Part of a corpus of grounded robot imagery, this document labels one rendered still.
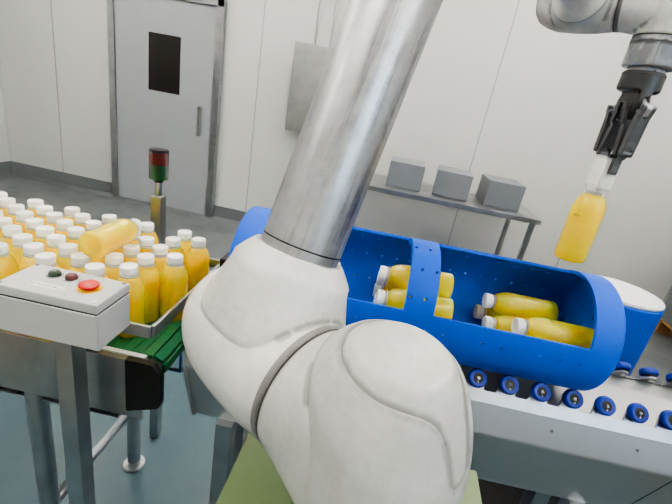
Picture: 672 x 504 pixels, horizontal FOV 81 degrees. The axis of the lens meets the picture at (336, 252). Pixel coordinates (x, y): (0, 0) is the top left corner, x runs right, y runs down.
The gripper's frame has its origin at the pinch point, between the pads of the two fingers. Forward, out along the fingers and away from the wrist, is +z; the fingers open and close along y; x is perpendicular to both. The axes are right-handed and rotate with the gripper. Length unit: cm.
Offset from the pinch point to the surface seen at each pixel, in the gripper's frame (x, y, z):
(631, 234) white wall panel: -218, 319, 68
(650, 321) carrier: -57, 42, 48
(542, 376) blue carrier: 1.4, -12.3, 44.9
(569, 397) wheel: -7, -11, 50
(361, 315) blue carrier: 45, -15, 38
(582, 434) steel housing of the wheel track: -12, -13, 58
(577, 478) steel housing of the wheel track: -18, -11, 73
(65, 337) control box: 98, -34, 45
